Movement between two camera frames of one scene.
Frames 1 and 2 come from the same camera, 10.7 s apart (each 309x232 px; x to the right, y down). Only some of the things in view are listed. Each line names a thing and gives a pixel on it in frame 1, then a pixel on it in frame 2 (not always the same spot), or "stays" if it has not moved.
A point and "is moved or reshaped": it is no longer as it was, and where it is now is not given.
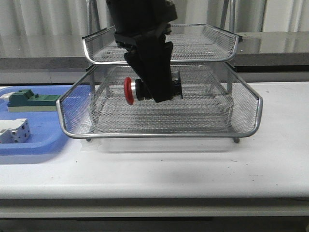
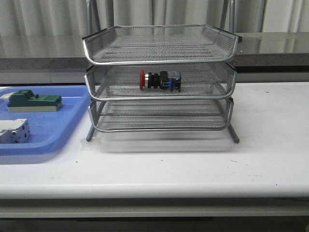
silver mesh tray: [217, 101] is moved or reshaped
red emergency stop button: [134, 90] is moved or reshaped
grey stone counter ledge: [260, 52] stays
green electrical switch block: [24, 100] stays
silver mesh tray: [190, 44] stays
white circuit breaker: [17, 131] stays
